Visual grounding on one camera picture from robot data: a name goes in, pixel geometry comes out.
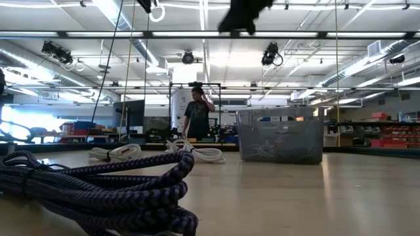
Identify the white cable with black tie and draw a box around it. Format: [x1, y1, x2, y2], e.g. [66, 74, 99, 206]
[88, 143, 143, 163]
[165, 139, 226, 165]

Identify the transparent grey plastic bin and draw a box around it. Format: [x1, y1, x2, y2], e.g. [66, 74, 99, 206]
[236, 106, 326, 166]

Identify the purple braided USB-C cable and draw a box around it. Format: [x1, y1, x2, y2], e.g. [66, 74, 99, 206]
[0, 149, 200, 236]

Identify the black overhead crossbar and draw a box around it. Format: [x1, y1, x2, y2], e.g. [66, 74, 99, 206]
[0, 30, 420, 40]

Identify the white cylindrical tank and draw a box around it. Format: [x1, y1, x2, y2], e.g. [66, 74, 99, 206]
[171, 88, 195, 134]

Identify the person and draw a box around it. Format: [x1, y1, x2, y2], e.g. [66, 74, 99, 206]
[182, 86, 217, 140]

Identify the black monitor on stand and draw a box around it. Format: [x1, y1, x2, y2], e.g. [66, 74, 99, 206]
[113, 100, 146, 145]

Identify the shelf with red bins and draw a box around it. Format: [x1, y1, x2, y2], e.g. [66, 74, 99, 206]
[324, 119, 420, 149]

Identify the blue storage box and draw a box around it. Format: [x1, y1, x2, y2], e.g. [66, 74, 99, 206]
[73, 121, 98, 130]

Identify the red storage box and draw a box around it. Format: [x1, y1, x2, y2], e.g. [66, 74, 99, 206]
[59, 123, 89, 136]

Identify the white cable ring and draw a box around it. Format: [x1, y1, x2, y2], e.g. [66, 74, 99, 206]
[149, 1, 166, 23]

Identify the silver ventilation duct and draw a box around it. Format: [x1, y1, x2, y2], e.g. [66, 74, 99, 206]
[91, 0, 160, 66]
[320, 39, 420, 88]

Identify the yellow hanging rope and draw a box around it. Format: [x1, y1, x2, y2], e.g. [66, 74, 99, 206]
[117, 0, 137, 142]

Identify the black hanging cable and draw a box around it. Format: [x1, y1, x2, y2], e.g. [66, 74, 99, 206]
[85, 0, 125, 143]

